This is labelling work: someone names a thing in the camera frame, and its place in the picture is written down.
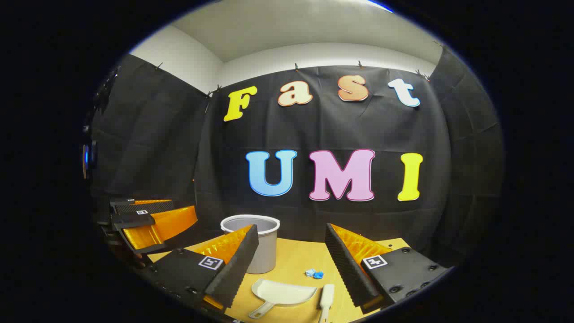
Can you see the dark device with blue light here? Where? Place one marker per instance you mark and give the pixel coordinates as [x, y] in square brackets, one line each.
[87, 159]

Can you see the small white broom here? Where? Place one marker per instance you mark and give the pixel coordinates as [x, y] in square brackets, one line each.
[327, 296]

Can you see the white plastic dustpan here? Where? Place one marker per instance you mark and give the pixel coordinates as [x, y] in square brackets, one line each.
[282, 291]

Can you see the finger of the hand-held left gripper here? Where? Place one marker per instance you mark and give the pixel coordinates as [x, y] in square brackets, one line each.
[143, 207]
[132, 220]

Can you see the wooden desktop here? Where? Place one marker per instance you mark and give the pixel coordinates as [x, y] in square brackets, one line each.
[296, 260]

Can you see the white ribbed garbage bin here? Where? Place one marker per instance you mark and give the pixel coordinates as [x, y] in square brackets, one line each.
[268, 251]

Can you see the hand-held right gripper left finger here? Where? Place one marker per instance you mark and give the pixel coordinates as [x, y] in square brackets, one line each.
[237, 264]

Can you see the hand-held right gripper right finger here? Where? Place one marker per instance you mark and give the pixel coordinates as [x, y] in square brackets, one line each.
[345, 264]

